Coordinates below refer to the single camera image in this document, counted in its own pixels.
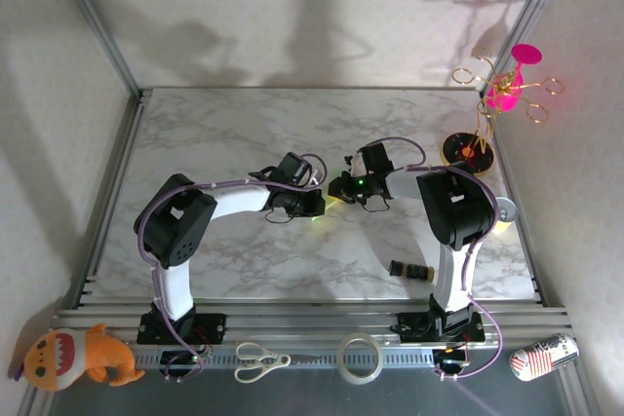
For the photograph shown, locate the pink plastic wine glass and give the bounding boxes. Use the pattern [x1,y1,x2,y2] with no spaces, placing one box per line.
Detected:
[485,43,543,113]

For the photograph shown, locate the orange shark plush toy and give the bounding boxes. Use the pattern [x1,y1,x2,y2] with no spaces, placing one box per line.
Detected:
[8,321,146,393]

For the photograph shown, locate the red white striped can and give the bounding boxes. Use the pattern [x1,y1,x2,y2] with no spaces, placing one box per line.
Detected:
[509,332,581,383]

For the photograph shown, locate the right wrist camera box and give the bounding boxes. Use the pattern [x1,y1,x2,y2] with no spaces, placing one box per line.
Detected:
[344,152,368,176]

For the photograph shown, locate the yellow drink can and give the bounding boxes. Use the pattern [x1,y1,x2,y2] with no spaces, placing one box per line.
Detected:
[492,196,519,236]

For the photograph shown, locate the grey perforated cable tray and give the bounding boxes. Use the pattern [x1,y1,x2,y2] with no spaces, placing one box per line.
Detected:
[131,347,440,368]

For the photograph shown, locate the aluminium table side rail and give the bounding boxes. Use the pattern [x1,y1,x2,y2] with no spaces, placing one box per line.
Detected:
[71,88,147,310]
[475,87,545,305]

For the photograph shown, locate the green cloth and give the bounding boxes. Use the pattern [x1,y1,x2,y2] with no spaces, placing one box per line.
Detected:
[310,170,342,223]

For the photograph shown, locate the white handled scissors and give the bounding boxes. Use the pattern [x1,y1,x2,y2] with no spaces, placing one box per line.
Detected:
[233,341,323,384]

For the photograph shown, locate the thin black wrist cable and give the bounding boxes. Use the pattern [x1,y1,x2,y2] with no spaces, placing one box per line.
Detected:
[265,208,296,225]
[358,194,391,212]

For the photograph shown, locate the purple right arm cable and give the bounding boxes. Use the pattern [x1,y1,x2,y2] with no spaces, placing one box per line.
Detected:
[368,135,503,383]

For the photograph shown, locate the thin black left wrist cable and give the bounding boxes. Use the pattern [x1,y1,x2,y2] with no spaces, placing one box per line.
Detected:
[265,208,296,225]

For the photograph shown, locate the small black cylindrical bottle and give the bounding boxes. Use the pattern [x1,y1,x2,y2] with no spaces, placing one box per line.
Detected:
[388,258,436,284]

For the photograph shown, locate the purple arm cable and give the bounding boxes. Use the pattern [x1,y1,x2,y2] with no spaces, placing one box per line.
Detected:
[368,135,503,383]
[136,152,329,383]

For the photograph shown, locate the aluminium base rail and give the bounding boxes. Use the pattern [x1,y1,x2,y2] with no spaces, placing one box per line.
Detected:
[51,299,574,354]

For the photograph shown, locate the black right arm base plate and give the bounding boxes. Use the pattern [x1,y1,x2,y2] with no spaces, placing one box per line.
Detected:
[389,311,487,344]

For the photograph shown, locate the clear tape roll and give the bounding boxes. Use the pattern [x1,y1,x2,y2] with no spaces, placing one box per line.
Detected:
[336,331,384,386]

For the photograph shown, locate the gold wire cup stand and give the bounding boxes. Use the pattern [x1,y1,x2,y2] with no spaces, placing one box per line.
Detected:
[440,45,566,178]

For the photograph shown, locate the aluminium frame strut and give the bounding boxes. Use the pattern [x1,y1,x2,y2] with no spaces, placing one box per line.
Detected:
[558,366,604,416]
[19,384,56,416]

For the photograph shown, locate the black controller board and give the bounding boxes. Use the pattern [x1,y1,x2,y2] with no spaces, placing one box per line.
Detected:
[159,348,215,373]
[432,346,472,373]

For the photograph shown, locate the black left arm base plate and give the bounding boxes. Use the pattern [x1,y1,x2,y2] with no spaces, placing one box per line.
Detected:
[136,311,228,345]

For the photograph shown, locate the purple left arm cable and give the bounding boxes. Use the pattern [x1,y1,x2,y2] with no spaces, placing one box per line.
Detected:
[136,152,329,383]

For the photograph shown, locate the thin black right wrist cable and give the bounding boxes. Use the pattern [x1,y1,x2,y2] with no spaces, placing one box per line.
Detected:
[358,194,391,212]

